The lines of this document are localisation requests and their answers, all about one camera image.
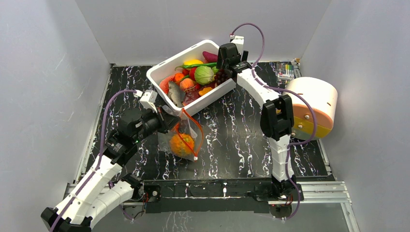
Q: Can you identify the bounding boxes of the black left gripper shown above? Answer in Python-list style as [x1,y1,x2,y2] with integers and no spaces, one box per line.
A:
[133,104,181,144]

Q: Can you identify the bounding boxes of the dark toy grapes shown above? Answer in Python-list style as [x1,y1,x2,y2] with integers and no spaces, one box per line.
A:
[214,70,229,86]

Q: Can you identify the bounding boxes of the clear zip top bag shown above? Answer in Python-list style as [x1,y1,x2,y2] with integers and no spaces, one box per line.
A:
[158,108,204,162]

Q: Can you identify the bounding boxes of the orange toy pineapple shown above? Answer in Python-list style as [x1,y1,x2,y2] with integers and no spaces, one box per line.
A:
[169,133,195,158]

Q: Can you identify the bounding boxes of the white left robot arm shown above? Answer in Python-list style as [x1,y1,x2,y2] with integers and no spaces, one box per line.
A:
[41,106,180,232]

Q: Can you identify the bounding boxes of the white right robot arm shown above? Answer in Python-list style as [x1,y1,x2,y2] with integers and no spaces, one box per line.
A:
[217,43,295,201]

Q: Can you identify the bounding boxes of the white plastic food bin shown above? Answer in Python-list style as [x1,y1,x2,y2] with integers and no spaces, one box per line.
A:
[146,40,236,116]

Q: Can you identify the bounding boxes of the purple toy sweet potato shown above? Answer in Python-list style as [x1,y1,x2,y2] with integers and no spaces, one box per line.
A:
[202,51,218,63]

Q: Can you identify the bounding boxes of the green toy cabbage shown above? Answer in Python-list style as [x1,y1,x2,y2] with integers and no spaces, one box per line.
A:
[194,66,214,85]

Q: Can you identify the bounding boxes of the grey toy fish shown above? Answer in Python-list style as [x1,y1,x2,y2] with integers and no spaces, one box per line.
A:
[167,81,185,108]

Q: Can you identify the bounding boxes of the red toy tomato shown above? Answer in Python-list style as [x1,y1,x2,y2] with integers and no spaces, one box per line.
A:
[189,67,197,81]

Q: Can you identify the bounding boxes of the yellow orange toy piece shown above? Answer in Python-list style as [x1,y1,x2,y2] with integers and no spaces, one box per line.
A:
[198,87,213,96]

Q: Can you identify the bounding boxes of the yellow toy lemon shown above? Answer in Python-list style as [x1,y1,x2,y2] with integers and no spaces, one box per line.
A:
[183,59,203,66]

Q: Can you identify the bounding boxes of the red toy slice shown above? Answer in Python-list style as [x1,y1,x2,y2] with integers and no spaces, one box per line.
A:
[159,75,175,95]

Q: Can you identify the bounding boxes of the green toy chili pepper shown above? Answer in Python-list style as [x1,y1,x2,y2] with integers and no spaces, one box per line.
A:
[174,62,217,71]

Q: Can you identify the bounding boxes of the dark red toy meat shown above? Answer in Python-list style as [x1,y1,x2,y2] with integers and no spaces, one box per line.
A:
[182,90,201,106]

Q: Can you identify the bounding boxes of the peach toy fruit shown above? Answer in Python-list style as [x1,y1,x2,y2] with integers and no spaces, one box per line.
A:
[179,78,197,93]

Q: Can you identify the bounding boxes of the orange toy carrot piece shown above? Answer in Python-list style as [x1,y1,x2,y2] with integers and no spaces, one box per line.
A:
[173,73,185,85]

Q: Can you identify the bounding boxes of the box of markers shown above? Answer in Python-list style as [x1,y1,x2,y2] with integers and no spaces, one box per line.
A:
[276,60,302,81]

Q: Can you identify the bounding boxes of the white cylindrical drum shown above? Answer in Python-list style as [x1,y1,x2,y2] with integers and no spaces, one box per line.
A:
[285,77,338,140]

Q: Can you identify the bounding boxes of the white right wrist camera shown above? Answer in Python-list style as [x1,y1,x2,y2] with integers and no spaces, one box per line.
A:
[230,34,244,54]

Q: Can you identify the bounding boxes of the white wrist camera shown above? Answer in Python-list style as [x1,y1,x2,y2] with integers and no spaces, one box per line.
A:
[230,34,244,54]
[133,90,158,113]

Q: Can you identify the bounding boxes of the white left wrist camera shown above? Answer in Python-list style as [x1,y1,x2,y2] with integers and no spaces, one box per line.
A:
[133,90,158,113]

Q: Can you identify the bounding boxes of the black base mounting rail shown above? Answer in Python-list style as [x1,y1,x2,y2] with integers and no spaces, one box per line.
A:
[62,175,351,215]

